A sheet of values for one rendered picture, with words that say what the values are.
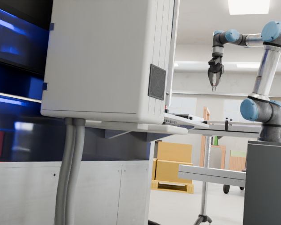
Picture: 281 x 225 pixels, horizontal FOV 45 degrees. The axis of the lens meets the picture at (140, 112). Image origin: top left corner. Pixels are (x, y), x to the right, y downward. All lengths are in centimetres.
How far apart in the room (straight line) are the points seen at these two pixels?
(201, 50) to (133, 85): 689
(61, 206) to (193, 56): 687
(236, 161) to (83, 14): 800
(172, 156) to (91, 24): 460
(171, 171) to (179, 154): 48
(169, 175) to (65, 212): 410
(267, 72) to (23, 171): 129
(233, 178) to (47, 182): 181
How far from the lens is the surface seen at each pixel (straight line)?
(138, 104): 117
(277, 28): 189
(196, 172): 312
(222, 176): 304
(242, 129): 298
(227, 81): 1100
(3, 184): 147
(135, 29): 125
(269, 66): 192
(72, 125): 141
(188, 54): 807
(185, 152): 580
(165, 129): 134
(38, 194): 160
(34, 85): 164
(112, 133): 190
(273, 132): 199
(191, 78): 1114
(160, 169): 543
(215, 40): 229
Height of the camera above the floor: 73
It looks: 5 degrees up
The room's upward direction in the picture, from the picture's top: 5 degrees clockwise
